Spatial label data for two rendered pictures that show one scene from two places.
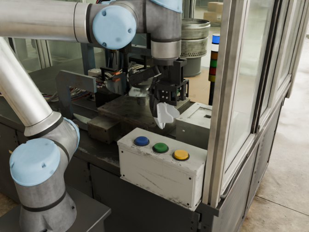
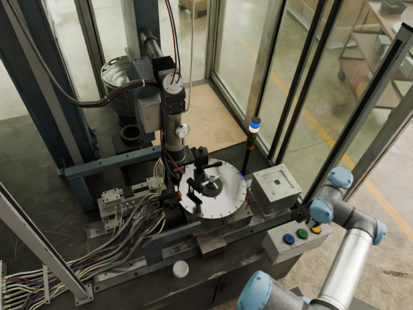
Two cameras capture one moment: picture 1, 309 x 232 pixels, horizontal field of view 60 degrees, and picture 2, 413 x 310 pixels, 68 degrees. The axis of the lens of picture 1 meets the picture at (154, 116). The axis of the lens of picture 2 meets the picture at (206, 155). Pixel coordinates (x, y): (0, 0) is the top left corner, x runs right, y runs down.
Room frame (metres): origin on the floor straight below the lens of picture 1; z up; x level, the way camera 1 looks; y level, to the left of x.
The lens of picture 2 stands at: (0.74, 0.74, 2.12)
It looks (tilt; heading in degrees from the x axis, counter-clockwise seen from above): 50 degrees down; 301
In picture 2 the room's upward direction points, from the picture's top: 5 degrees clockwise
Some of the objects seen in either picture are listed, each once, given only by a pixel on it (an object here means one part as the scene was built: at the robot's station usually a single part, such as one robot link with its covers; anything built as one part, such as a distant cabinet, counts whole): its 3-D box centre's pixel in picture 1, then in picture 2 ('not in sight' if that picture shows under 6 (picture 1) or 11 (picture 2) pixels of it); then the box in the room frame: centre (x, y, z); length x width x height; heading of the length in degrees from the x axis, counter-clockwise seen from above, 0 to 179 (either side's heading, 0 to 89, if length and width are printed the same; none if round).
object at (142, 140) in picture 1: (141, 142); (288, 239); (0.72, 0.04, 0.90); 0.04 x 0.04 x 0.02
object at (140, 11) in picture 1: (123, 18); (330, 206); (0.67, 0.07, 1.27); 0.11 x 0.11 x 0.08; 89
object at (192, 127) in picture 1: (206, 133); (273, 190); (0.90, -0.20, 0.82); 0.18 x 0.18 x 0.15; 57
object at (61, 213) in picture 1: (46, 205); not in sight; (0.56, 0.30, 0.80); 0.15 x 0.15 x 0.10
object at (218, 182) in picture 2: (143, 79); (211, 184); (1.13, 0.05, 0.96); 0.11 x 0.11 x 0.03
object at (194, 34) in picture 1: (185, 48); (133, 95); (1.88, -0.22, 0.93); 0.31 x 0.31 x 0.36
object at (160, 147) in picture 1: (160, 148); (302, 234); (0.69, -0.02, 0.90); 0.04 x 0.04 x 0.02
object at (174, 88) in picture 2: not in sight; (160, 86); (1.34, 0.11, 1.45); 0.35 x 0.07 x 0.28; 147
